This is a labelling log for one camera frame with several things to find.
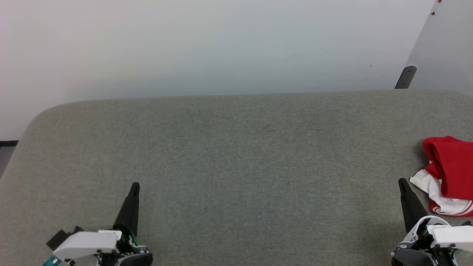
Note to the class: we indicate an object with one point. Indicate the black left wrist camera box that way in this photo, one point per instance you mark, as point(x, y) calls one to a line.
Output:
point(59, 238)

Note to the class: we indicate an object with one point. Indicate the dark grey metal wall bracket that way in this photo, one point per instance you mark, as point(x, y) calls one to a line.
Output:
point(405, 77)

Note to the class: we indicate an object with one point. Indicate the teal left camera connector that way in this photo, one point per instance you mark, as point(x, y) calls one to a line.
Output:
point(51, 262)

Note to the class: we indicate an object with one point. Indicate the grey fabric couch cushion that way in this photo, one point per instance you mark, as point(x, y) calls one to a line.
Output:
point(236, 166)

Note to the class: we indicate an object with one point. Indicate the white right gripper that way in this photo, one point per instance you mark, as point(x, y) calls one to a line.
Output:
point(451, 240)

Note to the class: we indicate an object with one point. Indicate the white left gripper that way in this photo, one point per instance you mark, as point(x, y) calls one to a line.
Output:
point(88, 244)

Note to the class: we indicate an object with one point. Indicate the black skirting strip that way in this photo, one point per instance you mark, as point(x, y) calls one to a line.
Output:
point(8, 143)

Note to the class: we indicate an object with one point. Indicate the red and white jersey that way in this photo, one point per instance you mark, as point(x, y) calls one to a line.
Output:
point(452, 166)

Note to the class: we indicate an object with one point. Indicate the white slanted wall panel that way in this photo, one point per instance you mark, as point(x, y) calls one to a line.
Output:
point(443, 44)

